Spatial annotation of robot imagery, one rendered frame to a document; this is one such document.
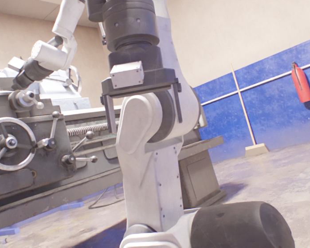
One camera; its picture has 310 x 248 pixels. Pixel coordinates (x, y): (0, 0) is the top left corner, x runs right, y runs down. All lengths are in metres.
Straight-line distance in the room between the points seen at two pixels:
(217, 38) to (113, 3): 4.92
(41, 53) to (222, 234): 0.77
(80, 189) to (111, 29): 1.08
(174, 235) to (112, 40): 0.43
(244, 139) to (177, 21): 2.38
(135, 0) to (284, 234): 0.51
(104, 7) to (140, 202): 0.48
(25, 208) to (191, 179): 1.33
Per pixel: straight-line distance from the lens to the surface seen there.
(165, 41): 0.79
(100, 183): 1.57
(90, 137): 1.43
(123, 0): 0.51
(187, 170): 2.34
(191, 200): 2.32
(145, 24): 0.50
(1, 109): 1.39
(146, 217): 0.81
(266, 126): 5.11
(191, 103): 0.75
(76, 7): 1.12
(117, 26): 0.50
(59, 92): 1.91
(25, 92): 1.36
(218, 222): 0.70
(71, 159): 1.44
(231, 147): 5.38
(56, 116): 1.42
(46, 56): 1.10
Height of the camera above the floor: 0.52
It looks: 6 degrees up
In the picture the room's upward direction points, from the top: 16 degrees counter-clockwise
